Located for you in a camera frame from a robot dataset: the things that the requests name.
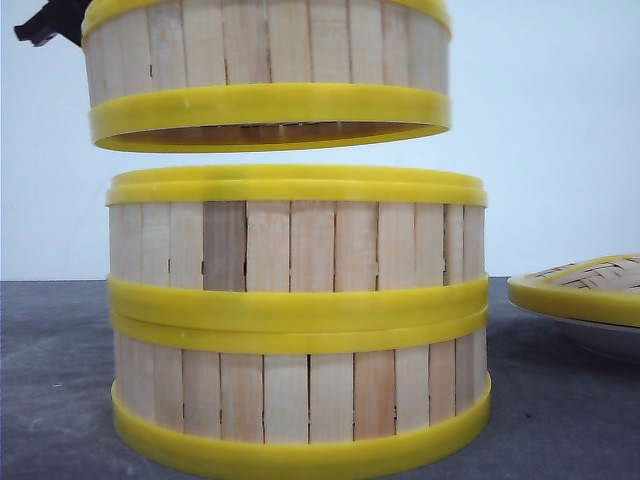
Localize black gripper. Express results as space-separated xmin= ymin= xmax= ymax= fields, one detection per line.
xmin=14 ymin=0 xmax=91 ymax=47

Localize wooden steamer drawer yellow rims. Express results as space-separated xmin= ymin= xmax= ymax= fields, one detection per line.
xmin=82 ymin=0 xmax=451 ymax=153

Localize woven steamer lid yellow rim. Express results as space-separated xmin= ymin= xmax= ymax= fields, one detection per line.
xmin=508 ymin=253 xmax=639 ymax=328

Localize middle wooden steamer drawer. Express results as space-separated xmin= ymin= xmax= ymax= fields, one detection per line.
xmin=107 ymin=165 xmax=488 ymax=352

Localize bottom wooden steamer drawer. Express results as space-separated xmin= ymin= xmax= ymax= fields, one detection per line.
xmin=111 ymin=309 xmax=491 ymax=478

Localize white ceramic plate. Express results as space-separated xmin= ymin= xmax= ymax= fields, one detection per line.
xmin=537 ymin=315 xmax=640 ymax=365

